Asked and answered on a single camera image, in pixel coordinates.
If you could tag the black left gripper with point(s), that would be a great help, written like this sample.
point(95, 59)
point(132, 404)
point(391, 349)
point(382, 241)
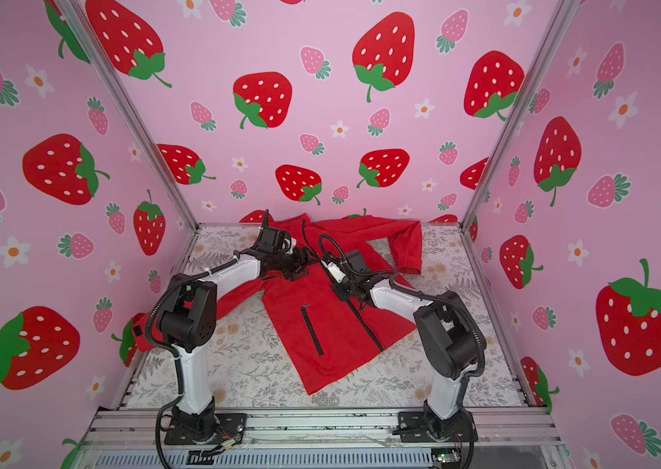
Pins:
point(301, 264)

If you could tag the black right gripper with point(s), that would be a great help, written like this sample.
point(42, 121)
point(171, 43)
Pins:
point(341, 287)

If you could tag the red zip-up jacket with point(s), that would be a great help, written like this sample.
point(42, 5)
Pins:
point(322, 336)

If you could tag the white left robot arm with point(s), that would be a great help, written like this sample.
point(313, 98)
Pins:
point(184, 320)

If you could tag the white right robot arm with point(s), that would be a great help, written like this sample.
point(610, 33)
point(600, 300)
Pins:
point(452, 341)

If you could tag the floral grey table cloth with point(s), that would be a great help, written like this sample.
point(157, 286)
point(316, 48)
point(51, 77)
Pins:
point(248, 366)

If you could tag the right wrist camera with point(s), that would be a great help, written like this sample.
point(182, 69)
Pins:
point(335, 272)

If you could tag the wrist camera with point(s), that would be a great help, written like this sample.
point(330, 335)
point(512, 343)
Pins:
point(274, 241)
point(335, 272)

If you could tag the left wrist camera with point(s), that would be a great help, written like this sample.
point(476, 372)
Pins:
point(274, 241)

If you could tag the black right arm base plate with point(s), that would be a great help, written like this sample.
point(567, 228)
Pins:
point(425, 426)

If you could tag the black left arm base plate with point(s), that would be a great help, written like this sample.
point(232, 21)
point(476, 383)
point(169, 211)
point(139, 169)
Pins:
point(209, 429)

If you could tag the aluminium front rail frame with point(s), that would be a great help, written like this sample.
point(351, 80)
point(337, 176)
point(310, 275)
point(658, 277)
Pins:
point(332, 438)

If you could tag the left aluminium corner post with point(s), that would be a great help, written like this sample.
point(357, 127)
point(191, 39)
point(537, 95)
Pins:
point(79, 24)

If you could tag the aluminium corner post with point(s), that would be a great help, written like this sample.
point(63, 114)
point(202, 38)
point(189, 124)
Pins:
point(557, 29)
point(79, 24)

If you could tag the right aluminium corner post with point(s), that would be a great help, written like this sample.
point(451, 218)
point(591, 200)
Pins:
point(557, 29)

